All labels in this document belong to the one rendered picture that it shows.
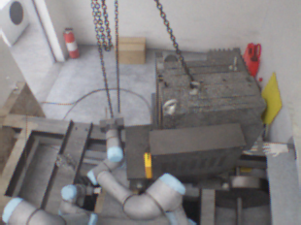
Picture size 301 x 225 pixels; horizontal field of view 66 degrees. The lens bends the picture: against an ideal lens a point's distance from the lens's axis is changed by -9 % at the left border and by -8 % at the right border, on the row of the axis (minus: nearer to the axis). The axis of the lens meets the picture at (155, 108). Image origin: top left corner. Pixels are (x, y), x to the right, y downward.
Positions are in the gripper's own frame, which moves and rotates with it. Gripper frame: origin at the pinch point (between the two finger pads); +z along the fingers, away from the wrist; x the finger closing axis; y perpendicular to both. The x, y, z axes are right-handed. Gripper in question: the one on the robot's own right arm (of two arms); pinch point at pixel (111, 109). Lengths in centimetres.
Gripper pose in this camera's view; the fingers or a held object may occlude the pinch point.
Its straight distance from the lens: 143.3
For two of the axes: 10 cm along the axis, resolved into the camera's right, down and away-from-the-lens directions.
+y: -0.2, 6.3, 7.8
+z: -1.8, -7.7, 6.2
